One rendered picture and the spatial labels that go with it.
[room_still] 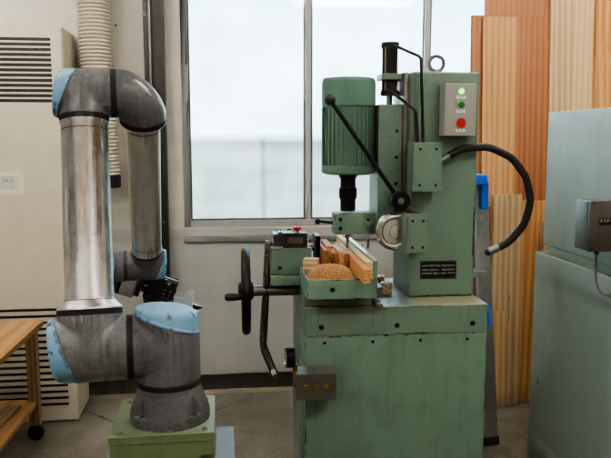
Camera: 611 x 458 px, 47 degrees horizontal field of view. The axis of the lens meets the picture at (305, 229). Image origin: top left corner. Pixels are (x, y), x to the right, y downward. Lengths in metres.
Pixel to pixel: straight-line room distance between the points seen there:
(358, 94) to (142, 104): 0.77
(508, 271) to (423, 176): 1.48
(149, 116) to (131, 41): 1.85
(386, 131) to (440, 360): 0.74
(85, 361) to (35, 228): 1.78
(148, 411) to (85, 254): 0.39
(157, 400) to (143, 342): 0.14
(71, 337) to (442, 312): 1.13
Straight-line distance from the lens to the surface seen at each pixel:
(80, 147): 1.72
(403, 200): 2.21
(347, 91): 2.25
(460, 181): 2.31
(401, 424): 2.32
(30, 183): 3.37
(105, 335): 1.66
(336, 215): 2.30
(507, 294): 3.60
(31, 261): 3.41
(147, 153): 1.85
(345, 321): 2.18
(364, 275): 2.02
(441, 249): 2.32
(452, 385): 2.32
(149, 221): 1.98
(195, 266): 3.62
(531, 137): 3.77
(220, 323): 3.68
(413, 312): 2.22
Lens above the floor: 1.31
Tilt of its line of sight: 7 degrees down
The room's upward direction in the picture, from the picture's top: straight up
